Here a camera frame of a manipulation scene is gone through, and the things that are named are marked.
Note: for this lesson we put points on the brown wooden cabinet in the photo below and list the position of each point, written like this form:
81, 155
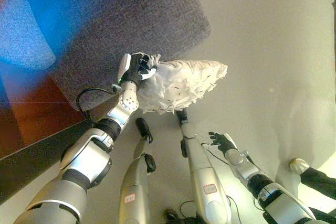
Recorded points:
31, 129

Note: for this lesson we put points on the silver robot leg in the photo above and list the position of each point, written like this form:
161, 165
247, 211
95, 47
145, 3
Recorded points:
135, 184
204, 171

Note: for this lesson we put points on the person's black trouser leg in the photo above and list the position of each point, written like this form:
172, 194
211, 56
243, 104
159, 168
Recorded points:
320, 182

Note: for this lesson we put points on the silver right robot leg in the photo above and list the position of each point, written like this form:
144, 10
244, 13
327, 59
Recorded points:
204, 171

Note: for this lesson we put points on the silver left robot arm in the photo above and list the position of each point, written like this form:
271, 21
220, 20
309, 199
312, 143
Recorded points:
86, 155

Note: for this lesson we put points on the white fringed throw pillow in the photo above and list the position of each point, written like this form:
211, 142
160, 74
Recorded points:
183, 85

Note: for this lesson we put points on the black robot foot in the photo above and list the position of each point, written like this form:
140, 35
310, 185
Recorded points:
182, 117
143, 127

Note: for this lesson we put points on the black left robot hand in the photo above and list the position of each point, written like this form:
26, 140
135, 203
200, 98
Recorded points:
135, 69

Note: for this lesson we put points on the silver left robot leg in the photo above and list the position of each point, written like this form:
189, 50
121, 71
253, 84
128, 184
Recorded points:
135, 184

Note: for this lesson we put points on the black left robot foot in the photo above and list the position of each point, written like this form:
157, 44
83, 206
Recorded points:
143, 127

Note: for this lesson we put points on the gray fabric armchair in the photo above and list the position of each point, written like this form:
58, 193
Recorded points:
118, 19

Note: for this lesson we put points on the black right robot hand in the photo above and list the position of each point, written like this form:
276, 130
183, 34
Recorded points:
223, 141

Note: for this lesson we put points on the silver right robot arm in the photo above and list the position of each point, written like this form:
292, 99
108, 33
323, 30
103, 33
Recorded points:
270, 190

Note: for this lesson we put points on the black right robot foot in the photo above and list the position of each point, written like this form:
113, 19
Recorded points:
182, 117

